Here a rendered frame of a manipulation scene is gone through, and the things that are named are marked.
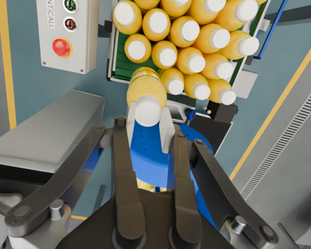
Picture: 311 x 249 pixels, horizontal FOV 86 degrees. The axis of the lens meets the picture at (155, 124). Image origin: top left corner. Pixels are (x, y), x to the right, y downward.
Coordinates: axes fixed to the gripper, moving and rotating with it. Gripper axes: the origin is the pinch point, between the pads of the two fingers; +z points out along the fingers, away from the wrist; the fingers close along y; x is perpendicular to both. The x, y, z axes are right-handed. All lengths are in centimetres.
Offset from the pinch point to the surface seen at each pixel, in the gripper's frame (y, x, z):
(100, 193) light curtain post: -25, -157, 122
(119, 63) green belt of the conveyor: -9.8, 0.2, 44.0
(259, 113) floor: 125, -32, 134
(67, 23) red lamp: -18.4, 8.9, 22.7
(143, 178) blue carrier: 2.9, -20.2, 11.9
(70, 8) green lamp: -17.8, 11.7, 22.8
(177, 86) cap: 7.8, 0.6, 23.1
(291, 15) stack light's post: 43, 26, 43
